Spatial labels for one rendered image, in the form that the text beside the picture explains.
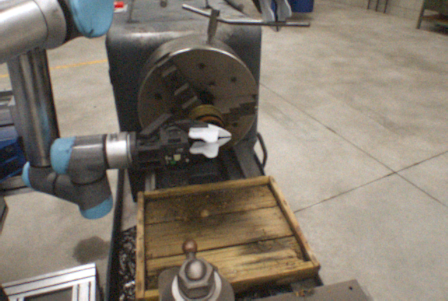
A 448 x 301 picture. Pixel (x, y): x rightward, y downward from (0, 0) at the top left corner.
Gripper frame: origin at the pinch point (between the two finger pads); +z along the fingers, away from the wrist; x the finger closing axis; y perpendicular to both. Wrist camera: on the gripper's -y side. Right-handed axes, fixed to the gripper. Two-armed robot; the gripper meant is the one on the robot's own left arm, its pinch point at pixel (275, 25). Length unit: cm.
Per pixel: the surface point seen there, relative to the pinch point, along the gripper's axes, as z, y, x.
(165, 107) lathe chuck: 14.1, -5.0, -29.6
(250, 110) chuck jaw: 19.9, -0.8, -9.2
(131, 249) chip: 61, -7, -57
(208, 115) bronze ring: 13.3, 6.7, -20.0
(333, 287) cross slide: 30, 43, -10
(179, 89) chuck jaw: 8.5, -0.5, -24.7
